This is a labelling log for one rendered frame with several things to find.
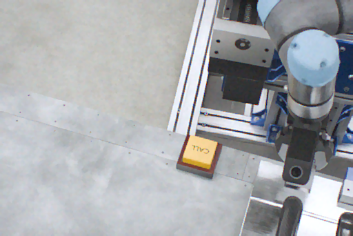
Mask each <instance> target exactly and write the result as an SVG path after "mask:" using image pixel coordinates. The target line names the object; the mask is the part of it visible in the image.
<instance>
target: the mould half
mask: <svg viewBox="0 0 353 236"><path fill-rule="evenodd" d="M282 174H283V166H280V165H277V164H271V163H269V162H267V161H263V160H260V163H259V166H258V170H257V173H256V176H255V180H254V184H253V186H252V192H251V195H250V198H249V203H248V207H247V209H246V211H245V217H244V220H243V223H242V228H241V232H240V234H239V236H275V235H276V229H277V226H278V223H279V220H280V214H281V209H282V207H283V202H284V201H285V200H286V198H287V197H291V196H293V197H298V198H299V199H300V200H301V201H302V203H303V212H302V214H301V221H300V224H299V229H298V235H297V236H335V233H336V228H337V224H338V219H339V217H340V215H341V214H342V213H345V212H349V213H353V206H351V205H348V204H344V203H340V202H338V200H339V193H340V189H341V185H342V184H343V183H341V182H339V181H333V180H331V179H326V178H323V177H319V176H317V175H315V176H314V181H313V184H312V189H311V193H310V194H308V193H305V192H303V191H298V190H295V189H292V188H287V187H285V186H283V185H284V182H285V181H284V180H283V178H282Z"/></svg>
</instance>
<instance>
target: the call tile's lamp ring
mask: <svg viewBox="0 0 353 236"><path fill-rule="evenodd" d="M189 138H190V135H186V139H185V141H184V144H183V148H182V150H181V153H180V155H179V159H178V161H177V164H181V165H183V166H186V167H191V168H194V169H196V170H202V171H204V172H207V173H212V174H213V172H214V167H215V166H216V162H217V158H218V156H219V153H220V151H221V146H222V144H220V143H217V146H218V148H217V152H216V154H215V157H214V161H213V164H212V167H211V170H208V169H205V168H202V167H198V166H194V165H192V164H187V163H183V162H182V161H181V160H182V158H183V154H184V151H185V149H186V145H187V143H188V140H189Z"/></svg>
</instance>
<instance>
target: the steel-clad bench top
mask: <svg viewBox="0 0 353 236"><path fill-rule="evenodd" d="M185 138H186V135H182V134H179V133H177V132H172V131H169V130H166V129H161V128H157V127H155V126H149V125H147V124H144V123H139V122H137V121H133V120H131V119H126V118H122V117H117V116H115V115H111V114H109V113H104V112H101V111H98V110H93V109H91V108H87V107H83V106H80V105H76V104H71V103H69V102H66V101H61V100H58V99H55V98H51V97H47V96H45V95H39V94H37V93H34V92H29V91H27V90H23V89H18V88H15V87H12V86H7V85H5V84H2V83H0V236H239V234H240V232H241V228H242V223H243V220H244V217H245V211H246V209H247V207H248V203H249V198H250V195H251V192H252V186H253V184H254V180H255V176H256V173H257V170H258V166H259V163H260V160H263V161H267V162H269V163H271V164H277V165H280V166H284V163H283V162H279V161H277V160H272V159H268V158H266V157H261V156H258V155H255V154H249V153H247V152H244V151H240V150H237V149H233V148H228V147H226V146H222V149H221V154H220V156H219V159H218V162H217V165H216V168H215V171H214V176H213V178H212V179H210V178H208V177H204V176H200V175H196V174H194V173H189V172H186V171H184V170H178V169H177V160H178V158H179V154H180V152H181V149H182V147H183V142H184V141H185ZM247 161H248V162H247ZM245 165H246V166H245ZM244 171H245V172H244ZM243 173H244V174H243Z"/></svg>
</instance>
